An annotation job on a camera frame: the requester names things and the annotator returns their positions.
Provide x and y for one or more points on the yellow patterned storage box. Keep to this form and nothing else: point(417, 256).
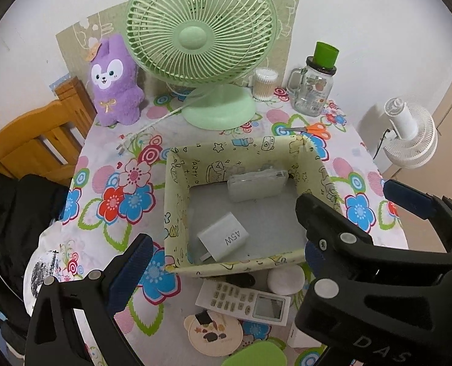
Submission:
point(180, 206)

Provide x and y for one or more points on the glass mug with green lid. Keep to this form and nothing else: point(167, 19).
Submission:
point(311, 91)

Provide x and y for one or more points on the green desk fan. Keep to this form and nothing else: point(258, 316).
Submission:
point(218, 110)

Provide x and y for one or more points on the blue patterned item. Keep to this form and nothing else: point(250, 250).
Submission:
point(60, 82)

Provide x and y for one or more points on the white round puff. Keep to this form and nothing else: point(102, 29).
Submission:
point(285, 280)

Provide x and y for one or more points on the white charger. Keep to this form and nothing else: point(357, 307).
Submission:
point(222, 238)

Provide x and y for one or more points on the round bear coaster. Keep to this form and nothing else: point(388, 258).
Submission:
point(214, 335)

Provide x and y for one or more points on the white remote control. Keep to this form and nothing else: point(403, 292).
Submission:
point(245, 301)

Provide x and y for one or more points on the black clothing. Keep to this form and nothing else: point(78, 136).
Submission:
point(20, 213)

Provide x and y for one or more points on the floral tablecloth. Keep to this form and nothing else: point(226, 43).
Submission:
point(111, 175)

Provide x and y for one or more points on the wooden chair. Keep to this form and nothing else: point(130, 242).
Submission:
point(31, 129)

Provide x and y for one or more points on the white cloth with black print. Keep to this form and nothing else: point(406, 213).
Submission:
point(43, 274)

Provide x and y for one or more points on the small white box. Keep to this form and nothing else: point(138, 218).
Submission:
point(304, 338)

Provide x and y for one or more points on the clear plastic case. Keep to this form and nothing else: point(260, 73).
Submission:
point(256, 186)

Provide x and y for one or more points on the cotton swab container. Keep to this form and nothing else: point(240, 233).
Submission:
point(265, 85)

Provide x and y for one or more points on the white standing fan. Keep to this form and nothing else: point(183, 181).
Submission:
point(414, 137)

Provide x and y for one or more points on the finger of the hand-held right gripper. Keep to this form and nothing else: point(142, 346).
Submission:
point(336, 225)
point(409, 198)

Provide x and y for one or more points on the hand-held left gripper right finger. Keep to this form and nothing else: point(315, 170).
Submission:
point(314, 259)

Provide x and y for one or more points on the green round item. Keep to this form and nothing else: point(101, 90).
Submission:
point(256, 355)

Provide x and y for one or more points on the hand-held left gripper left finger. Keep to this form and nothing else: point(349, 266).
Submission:
point(134, 265)

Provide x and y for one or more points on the purple plush toy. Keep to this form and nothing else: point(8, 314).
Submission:
point(115, 95)

